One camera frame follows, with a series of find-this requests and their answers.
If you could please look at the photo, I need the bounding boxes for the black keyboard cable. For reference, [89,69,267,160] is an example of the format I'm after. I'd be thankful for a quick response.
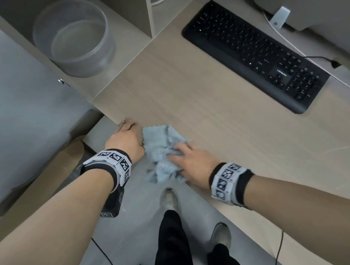
[303,51,342,73]

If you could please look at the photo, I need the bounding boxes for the person's left trouser leg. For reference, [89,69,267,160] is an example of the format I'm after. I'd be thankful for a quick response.
[141,207,194,265]

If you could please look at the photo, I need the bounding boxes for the person's right forearm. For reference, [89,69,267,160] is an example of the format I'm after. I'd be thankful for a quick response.
[240,161,350,265]

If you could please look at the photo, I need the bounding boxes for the grey cabinet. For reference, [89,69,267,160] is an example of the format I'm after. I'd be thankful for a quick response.
[0,6,119,232]

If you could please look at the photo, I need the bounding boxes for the grey-blue cleaning cloth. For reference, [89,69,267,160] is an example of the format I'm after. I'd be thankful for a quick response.
[137,121,196,188]

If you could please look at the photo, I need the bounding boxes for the left marker wristband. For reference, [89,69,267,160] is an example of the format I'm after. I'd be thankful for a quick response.
[77,146,137,197]

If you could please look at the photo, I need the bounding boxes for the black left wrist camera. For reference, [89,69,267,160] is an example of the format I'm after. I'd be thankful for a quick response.
[97,188,128,220]

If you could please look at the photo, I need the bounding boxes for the person's grey shoe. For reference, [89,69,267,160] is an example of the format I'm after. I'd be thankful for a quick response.
[158,186,181,220]
[208,221,234,253]

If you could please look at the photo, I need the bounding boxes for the silver monitor stand piece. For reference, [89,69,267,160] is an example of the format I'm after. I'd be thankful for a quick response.
[267,5,294,29]

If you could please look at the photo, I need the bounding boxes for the black computer keyboard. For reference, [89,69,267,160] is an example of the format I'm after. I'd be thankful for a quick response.
[177,0,336,131]

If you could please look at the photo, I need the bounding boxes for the brown cardboard panel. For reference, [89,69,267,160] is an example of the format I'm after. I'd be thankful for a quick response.
[0,135,99,245]

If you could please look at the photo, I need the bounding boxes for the person's left grey shoe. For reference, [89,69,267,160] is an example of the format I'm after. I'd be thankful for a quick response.
[158,186,181,220]

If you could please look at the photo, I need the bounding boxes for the marker wristband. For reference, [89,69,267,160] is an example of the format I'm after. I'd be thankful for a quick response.
[206,158,260,212]
[77,146,137,197]

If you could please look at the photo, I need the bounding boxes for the beige wooden shelf unit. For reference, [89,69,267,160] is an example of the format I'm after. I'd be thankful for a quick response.
[0,0,241,116]

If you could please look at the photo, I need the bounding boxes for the person's left forearm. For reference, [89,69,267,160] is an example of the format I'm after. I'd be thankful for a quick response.
[0,167,127,265]

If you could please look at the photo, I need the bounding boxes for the person's right grey shoe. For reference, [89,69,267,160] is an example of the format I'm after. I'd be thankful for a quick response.
[208,221,234,253]

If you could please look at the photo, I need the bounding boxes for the right marker wristband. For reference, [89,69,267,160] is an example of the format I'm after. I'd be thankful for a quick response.
[206,158,260,212]

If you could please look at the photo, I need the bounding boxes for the person's right hand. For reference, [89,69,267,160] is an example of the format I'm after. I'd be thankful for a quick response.
[165,135,229,194]

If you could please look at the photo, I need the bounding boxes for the clear round plastic container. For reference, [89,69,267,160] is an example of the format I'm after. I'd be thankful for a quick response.
[27,0,120,85]

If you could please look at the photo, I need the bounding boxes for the person's left hand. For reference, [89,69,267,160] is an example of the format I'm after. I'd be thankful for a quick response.
[101,116,148,169]

